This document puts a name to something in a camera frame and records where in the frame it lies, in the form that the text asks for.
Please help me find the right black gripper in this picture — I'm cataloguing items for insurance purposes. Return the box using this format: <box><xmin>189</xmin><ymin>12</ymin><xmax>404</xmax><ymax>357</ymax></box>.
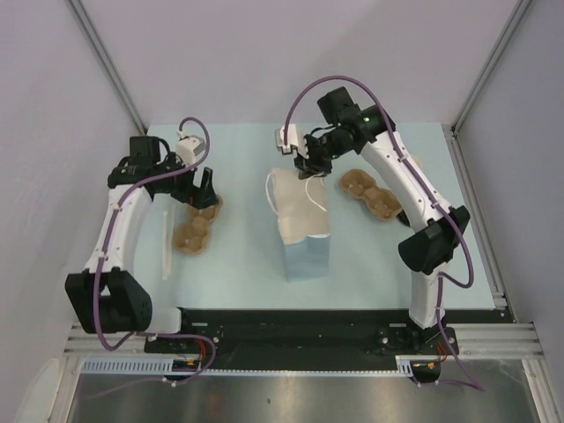
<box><xmin>295</xmin><ymin>130</ymin><xmax>353</xmax><ymax>181</ymax></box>

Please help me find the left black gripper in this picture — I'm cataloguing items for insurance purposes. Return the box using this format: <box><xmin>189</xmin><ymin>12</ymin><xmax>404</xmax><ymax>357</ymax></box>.
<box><xmin>155</xmin><ymin>152</ymin><xmax>217</xmax><ymax>210</ymax></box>

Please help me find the light blue paper bag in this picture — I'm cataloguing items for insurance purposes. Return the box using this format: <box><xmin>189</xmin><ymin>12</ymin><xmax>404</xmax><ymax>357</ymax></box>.
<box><xmin>265</xmin><ymin>167</ymin><xmax>330</xmax><ymax>282</ymax></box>

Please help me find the brown cardboard cup carrier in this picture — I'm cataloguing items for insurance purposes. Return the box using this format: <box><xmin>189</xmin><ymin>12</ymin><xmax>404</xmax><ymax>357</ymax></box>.
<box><xmin>172</xmin><ymin>196</ymin><xmax>223</xmax><ymax>256</ymax></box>

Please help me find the brown paper cup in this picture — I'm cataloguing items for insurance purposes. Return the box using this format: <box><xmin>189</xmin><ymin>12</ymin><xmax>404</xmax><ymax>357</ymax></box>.
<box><xmin>411</xmin><ymin>154</ymin><xmax>423</xmax><ymax>170</ymax></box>

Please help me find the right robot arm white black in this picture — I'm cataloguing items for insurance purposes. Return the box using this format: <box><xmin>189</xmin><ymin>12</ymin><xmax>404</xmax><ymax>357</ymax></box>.
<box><xmin>277</xmin><ymin>87</ymin><xmax>474</xmax><ymax>353</ymax></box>

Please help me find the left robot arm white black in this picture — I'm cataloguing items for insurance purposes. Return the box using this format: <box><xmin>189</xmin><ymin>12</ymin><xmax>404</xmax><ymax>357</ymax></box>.
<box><xmin>64</xmin><ymin>135</ymin><xmax>219</xmax><ymax>353</ymax></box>

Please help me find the white wrapped straw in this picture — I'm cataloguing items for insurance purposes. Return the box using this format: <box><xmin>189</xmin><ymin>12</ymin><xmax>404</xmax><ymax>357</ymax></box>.
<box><xmin>161</xmin><ymin>209</ymin><xmax>175</xmax><ymax>280</ymax></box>

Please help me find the light blue table mat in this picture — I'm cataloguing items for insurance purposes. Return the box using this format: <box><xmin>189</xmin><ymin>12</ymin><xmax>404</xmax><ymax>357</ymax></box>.
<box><xmin>97</xmin><ymin>122</ymin><xmax>508</xmax><ymax>312</ymax></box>

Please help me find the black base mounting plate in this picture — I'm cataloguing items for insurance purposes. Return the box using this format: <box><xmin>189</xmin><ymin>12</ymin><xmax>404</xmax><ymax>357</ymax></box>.
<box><xmin>144</xmin><ymin>309</ymin><xmax>459</xmax><ymax>372</ymax></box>

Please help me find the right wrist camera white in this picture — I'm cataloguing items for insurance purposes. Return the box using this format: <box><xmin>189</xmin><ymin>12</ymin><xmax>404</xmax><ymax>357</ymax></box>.
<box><xmin>274</xmin><ymin>123</ymin><xmax>308</xmax><ymax>159</ymax></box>

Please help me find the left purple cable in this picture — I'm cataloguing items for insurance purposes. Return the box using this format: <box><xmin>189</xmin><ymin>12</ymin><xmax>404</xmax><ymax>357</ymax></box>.
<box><xmin>93</xmin><ymin>116</ymin><xmax>217</xmax><ymax>389</ymax></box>

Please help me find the white slotted cable duct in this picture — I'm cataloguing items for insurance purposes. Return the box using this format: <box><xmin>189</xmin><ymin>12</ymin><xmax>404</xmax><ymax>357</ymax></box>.
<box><xmin>82</xmin><ymin>357</ymin><xmax>174</xmax><ymax>375</ymax></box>

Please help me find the aluminium frame rail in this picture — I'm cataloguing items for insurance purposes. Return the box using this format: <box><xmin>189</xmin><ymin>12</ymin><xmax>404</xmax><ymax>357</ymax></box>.
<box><xmin>64</xmin><ymin>0</ymin><xmax>147</xmax><ymax>134</ymax></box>

